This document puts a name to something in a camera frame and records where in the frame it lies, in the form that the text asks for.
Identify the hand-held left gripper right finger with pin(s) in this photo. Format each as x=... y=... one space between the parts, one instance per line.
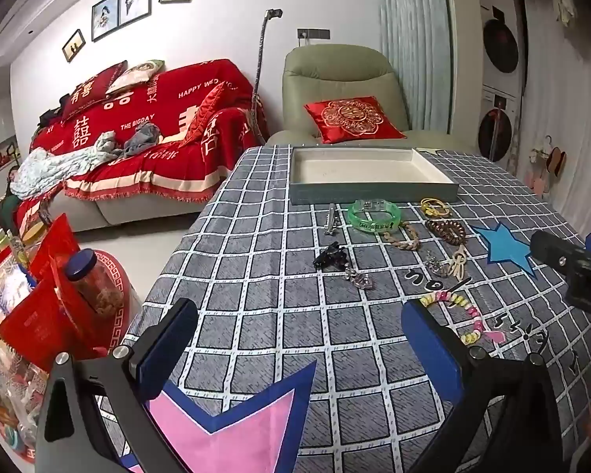
x=431 y=350

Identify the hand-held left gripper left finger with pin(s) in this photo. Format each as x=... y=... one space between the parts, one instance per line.
x=165 y=350

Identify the beige knotted hair clip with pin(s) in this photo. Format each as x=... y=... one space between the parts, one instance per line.
x=457 y=261

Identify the small silver claw clip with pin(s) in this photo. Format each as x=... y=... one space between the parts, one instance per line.
x=360 y=280

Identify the black hair claw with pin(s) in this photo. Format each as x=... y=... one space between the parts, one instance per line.
x=331 y=256

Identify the silver hair clip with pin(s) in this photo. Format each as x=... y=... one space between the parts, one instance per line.
x=331 y=219

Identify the grey-green shallow tray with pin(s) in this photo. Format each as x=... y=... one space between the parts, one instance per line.
x=364 y=167

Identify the red round patterned tin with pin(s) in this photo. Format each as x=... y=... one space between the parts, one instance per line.
x=123 y=281

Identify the silver rhinestone brooch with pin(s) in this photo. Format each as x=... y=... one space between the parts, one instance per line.
x=436 y=266

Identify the hanger with pink items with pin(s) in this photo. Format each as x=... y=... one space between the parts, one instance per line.
x=546 y=162

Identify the jar with blue lid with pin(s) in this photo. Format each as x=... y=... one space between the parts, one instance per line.
x=96 y=283

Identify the grey checked tablecloth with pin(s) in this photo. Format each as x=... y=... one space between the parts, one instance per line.
x=276 y=281

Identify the white washing machine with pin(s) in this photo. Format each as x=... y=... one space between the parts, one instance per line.
x=497 y=128

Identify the grey sofa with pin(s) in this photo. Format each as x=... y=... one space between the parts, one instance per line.
x=128 y=212

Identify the white sheer curtain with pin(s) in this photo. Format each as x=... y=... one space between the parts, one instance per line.
x=561 y=98

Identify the red gift bag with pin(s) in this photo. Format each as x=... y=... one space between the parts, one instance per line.
x=54 y=246

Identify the grey crumpled garment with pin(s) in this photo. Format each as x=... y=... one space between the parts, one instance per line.
x=143 y=140

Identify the white dryer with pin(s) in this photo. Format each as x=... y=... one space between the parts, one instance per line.
x=500 y=44

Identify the light blue crumpled cloth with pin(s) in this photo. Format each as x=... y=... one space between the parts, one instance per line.
x=54 y=165

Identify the red satin cushion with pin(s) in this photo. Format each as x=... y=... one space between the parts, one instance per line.
x=204 y=113

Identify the red covered sofa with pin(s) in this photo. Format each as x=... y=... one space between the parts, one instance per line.
x=167 y=108

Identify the red embroidered cushion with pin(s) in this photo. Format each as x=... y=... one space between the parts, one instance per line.
x=352 y=118

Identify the pale blue curtain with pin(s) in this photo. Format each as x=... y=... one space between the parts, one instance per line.
x=413 y=34

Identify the red cushion with gold characters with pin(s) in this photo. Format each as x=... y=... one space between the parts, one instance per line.
x=91 y=91

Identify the white and green cushion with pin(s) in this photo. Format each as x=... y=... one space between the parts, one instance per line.
x=135 y=75

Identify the green leather armchair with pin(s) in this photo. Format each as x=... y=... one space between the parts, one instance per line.
x=340 y=69

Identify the small black picture frame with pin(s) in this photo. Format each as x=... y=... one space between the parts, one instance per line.
x=73 y=45

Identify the dark wall switch panel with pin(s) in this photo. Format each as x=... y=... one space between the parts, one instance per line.
x=313 y=34

